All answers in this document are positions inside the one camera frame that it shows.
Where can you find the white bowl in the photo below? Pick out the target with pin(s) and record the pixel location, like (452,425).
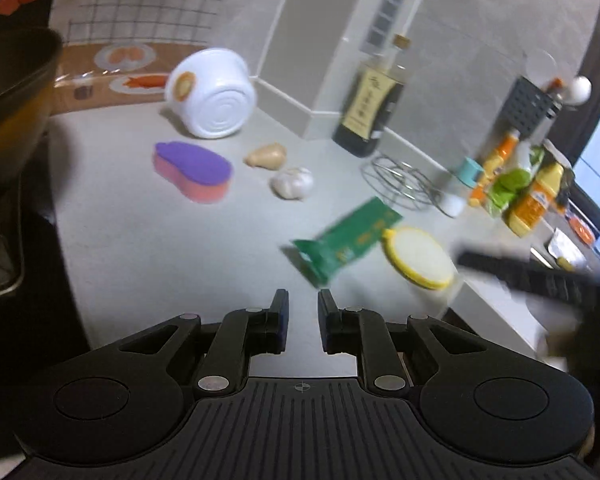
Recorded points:
(215,105)

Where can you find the yellow round scrubber pad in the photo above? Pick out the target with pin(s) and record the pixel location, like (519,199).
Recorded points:
(420,257)

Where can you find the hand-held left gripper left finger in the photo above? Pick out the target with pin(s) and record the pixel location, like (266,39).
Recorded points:
(281,325)

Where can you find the green plastic pouch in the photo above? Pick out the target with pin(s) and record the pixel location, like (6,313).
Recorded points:
(510,185)

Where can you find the grey wall vent grille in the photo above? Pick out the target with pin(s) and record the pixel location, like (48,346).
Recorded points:
(390,10)

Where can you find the printed kitchen wall sticker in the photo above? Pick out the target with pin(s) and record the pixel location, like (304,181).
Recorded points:
(130,5)

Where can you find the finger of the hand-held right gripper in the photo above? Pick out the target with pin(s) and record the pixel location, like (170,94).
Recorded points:
(530,275)

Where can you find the orange red cup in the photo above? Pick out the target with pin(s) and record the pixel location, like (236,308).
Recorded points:
(580,227)

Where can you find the white foil tray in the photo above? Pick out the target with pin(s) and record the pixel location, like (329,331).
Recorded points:
(565,247)

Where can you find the green snack packet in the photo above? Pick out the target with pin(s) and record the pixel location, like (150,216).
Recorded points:
(350,240)

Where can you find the salt shaker with teal lid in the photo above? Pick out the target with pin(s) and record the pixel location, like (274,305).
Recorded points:
(452,205)

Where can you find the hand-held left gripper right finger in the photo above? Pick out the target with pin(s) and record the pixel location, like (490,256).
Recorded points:
(323,320)

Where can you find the orange white sauce bottle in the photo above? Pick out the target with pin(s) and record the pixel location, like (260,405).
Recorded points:
(500,155)

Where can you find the garlic bulb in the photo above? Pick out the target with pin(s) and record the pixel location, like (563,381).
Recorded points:
(292,184)

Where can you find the black wok pan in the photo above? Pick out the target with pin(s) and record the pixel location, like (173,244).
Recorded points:
(10,110)

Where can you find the white round knob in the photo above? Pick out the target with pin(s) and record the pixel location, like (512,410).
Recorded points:
(577,90)

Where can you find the dark grey perforated holder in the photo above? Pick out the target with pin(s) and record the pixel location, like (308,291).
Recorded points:
(527,107)

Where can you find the dark soy sauce bottle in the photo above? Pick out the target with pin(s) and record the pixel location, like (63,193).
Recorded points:
(365,110)

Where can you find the purple pink sponge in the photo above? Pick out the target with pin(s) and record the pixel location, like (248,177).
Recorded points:
(190,165)

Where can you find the ginger piece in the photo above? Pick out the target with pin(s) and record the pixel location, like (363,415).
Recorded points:
(267,156)

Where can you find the yellow orange label bottle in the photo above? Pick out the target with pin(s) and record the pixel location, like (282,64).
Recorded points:
(532,205)

